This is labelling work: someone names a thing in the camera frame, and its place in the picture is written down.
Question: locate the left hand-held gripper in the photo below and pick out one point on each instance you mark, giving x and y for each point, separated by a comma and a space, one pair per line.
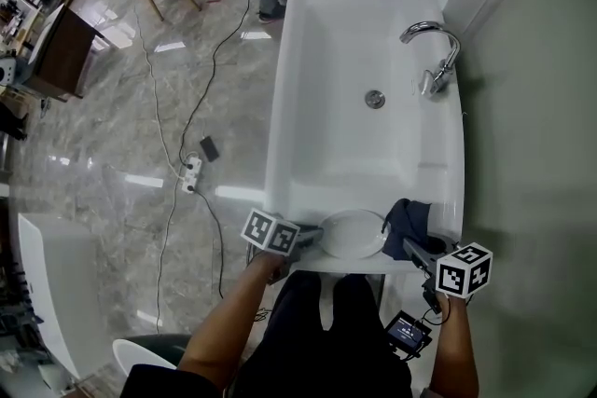
268, 233

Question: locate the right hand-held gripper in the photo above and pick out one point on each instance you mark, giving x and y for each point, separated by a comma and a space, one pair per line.
464, 270

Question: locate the white round plate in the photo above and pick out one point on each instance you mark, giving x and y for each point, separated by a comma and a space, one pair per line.
350, 233

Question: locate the dark blue cloth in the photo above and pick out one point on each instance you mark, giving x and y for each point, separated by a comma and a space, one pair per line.
408, 223

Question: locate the person's right forearm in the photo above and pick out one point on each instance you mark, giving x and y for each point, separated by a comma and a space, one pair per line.
454, 349

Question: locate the person's left forearm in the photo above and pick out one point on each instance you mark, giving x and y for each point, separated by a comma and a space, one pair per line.
228, 317

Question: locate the small black display device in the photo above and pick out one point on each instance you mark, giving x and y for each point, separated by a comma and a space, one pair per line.
409, 333

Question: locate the person's black trousers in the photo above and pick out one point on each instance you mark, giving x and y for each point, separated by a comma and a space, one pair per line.
317, 349

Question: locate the black power adapter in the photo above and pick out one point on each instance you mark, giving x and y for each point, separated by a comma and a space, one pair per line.
209, 149

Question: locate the white power strip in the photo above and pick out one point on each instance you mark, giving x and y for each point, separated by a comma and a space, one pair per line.
192, 174

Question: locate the chrome sink drain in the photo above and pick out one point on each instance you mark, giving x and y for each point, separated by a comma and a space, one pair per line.
375, 99

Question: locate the white ceramic sink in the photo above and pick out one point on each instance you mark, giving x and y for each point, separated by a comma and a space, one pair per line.
350, 70

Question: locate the chrome faucet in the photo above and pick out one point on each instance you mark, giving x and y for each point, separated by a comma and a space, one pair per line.
440, 70

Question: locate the person's black t-shirt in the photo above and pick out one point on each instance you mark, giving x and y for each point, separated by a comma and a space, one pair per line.
163, 382

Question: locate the white and grey seat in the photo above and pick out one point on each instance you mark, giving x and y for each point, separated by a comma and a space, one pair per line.
135, 349

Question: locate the white counter unit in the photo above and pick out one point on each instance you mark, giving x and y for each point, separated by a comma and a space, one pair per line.
56, 284

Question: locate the dark brown cabinet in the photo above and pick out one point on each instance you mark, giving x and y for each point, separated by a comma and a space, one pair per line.
65, 56

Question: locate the white round appliance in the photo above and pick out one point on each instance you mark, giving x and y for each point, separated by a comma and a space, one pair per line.
7, 71

